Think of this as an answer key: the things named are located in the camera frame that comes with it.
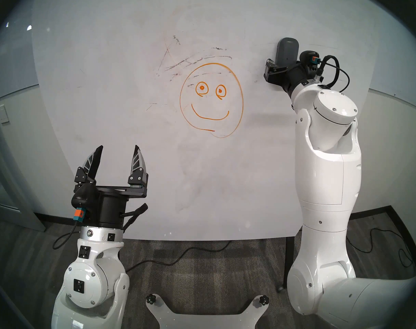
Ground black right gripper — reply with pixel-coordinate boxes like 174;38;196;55
264;58;313;96

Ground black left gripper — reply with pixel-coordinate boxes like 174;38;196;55
74;145;149;228

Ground dark grey whiteboard eraser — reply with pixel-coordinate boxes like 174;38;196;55
276;37;300;67

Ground large white whiteboard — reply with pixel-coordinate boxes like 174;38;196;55
32;0;380;241

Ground black table leg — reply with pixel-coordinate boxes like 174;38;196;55
276;236;296;292

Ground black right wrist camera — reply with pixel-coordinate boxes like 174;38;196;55
299;51;321;83

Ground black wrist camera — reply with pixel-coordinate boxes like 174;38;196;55
299;51;321;83
72;184;99;224

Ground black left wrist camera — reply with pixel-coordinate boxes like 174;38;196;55
72;184;99;224

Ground black sleeved gripper cable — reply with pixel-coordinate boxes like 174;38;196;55
121;203;148;233

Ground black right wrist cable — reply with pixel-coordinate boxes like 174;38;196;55
314;55;350;92

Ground thin black left wrist cable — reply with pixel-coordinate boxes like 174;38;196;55
52;222;82;250

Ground glass door with grey frame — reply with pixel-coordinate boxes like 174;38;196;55
0;82;46;232

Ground black floor cable under board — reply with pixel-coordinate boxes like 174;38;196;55
126;240;234;272

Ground wall glass board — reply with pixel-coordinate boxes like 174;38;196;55
367;23;416;109
0;0;40;101

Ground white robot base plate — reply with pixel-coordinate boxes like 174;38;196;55
146;294;270;329

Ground looped black floor cable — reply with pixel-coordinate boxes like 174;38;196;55
347;228;416;274

